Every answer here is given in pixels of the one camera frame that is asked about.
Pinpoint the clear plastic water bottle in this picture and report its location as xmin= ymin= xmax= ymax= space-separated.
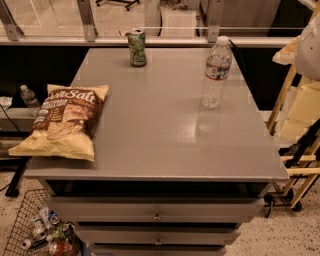
xmin=201 ymin=36 xmax=232 ymax=109

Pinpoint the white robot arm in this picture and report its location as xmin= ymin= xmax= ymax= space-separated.
xmin=295 ymin=13 xmax=320 ymax=80

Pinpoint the brown yellow chip bag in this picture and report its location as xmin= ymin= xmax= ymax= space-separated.
xmin=8 ymin=84 xmax=109 ymax=161

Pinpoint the small water bottle on shelf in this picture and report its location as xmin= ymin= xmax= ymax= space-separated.
xmin=20 ymin=85 xmax=41 ymax=117

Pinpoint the white bottle in basket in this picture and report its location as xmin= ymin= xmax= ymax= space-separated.
xmin=30 ymin=215 xmax=46 ymax=241

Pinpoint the grey drawer cabinet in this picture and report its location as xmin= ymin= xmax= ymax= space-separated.
xmin=26 ymin=48 xmax=288 ymax=256

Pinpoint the top drawer knob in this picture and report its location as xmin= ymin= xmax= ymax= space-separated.
xmin=152 ymin=211 xmax=162 ymax=222

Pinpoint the drawer knob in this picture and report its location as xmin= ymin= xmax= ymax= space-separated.
xmin=152 ymin=211 xmax=162 ymax=222
xmin=154 ymin=237 xmax=163 ymax=246

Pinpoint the green soda can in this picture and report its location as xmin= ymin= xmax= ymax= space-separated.
xmin=126 ymin=28 xmax=147 ymax=67

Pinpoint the red can in basket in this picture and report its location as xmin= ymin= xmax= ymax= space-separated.
xmin=49 ymin=241 xmax=72 ymax=256

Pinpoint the wire basket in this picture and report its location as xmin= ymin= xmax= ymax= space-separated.
xmin=3 ymin=189 xmax=82 ymax=256

